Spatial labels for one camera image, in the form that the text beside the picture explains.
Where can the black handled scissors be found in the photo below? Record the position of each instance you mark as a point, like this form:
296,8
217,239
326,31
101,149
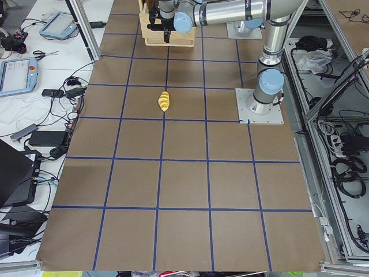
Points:
39,55

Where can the blue teach pendant near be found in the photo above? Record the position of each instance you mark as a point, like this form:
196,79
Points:
18,76

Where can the black laptop computer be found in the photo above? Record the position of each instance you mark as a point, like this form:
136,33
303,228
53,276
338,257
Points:
19,170

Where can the black phone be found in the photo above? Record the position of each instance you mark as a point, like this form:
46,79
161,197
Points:
53,93

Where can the aluminium frame post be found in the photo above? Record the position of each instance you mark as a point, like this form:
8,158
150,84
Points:
80,18

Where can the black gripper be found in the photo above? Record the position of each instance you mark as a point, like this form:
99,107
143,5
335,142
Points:
166,24

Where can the black power adapter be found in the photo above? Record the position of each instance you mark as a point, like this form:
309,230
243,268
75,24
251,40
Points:
47,138

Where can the wooden drawer cabinet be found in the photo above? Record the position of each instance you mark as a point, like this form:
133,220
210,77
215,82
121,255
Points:
145,6

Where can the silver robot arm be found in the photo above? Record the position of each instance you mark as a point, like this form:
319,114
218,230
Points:
244,25
243,18

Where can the crumpled white cloth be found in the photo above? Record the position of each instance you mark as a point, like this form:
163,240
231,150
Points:
315,61

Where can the blue teach pendant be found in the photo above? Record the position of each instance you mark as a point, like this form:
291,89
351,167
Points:
61,26
18,76

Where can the blue teach pendant far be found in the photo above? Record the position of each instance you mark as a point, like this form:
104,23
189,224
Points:
61,26

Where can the toy bread loaf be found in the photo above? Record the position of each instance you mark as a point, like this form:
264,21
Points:
164,101

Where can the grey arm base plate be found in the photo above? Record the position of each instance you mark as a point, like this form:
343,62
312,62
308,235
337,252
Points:
252,112

